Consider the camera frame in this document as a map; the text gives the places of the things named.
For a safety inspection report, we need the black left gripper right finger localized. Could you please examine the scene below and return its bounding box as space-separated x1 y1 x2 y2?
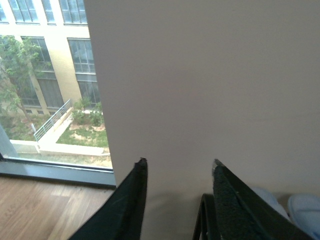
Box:
212 159 311 240

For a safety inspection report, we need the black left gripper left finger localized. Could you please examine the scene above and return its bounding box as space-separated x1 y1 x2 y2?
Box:
70 158 148 240

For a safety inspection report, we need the light blue slide sandal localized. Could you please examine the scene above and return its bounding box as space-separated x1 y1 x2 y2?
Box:
287 193 320 240
251 187 291 222

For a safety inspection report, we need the black metal shoe rack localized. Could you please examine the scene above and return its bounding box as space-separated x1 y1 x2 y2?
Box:
192 193 221 240

